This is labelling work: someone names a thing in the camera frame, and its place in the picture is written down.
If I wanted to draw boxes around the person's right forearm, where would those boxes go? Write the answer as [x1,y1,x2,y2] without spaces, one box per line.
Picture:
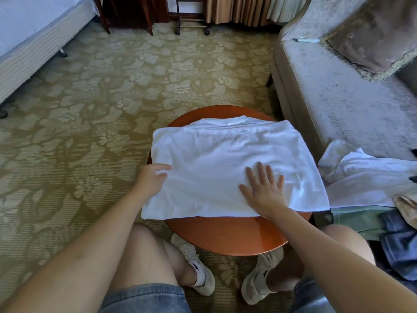
[267,204,417,313]

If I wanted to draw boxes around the white sheer curtain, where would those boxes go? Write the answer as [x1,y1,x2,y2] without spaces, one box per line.
[267,0,307,23]

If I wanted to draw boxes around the beige curtain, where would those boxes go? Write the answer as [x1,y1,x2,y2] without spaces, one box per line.
[205,0,275,27]

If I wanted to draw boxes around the black valet stand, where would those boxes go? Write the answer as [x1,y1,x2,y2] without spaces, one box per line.
[172,0,211,35]

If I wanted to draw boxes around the blue denim shorts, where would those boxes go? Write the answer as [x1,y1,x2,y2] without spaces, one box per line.
[98,277,336,313]

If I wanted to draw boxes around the dark wooden wall panel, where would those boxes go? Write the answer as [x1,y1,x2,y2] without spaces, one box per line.
[151,0,170,23]

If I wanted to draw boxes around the person's left forearm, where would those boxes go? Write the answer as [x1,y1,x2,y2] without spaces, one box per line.
[0,192,154,313]

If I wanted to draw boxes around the plain white T-shirt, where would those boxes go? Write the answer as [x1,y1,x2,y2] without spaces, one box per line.
[141,116,331,220]

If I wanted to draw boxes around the person's left hand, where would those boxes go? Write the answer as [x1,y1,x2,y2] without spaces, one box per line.
[133,163,172,203]

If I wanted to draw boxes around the white sneaker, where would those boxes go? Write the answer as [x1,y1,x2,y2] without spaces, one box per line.
[240,247,285,305]
[171,233,216,296]

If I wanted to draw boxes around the person's right hand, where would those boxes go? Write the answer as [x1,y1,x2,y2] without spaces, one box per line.
[238,161,288,219]

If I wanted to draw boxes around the brown fringed cushion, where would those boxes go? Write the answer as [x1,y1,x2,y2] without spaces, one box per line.
[322,0,417,81]

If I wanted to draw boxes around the grey velvet chaise sofa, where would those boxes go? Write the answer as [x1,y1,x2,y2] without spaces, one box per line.
[267,0,417,160]

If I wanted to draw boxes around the person's right leg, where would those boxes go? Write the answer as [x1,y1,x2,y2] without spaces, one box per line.
[267,223,377,292]

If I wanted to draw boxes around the round wooden table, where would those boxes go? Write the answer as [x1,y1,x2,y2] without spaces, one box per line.
[147,105,314,257]

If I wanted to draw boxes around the white bed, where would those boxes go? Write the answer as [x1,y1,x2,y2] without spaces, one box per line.
[0,0,99,105]

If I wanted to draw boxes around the pile of clothes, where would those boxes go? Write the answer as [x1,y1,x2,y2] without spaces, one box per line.
[318,139,417,284]

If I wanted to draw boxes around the dark wooden nightstand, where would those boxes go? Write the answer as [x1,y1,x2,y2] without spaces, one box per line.
[96,0,155,35]

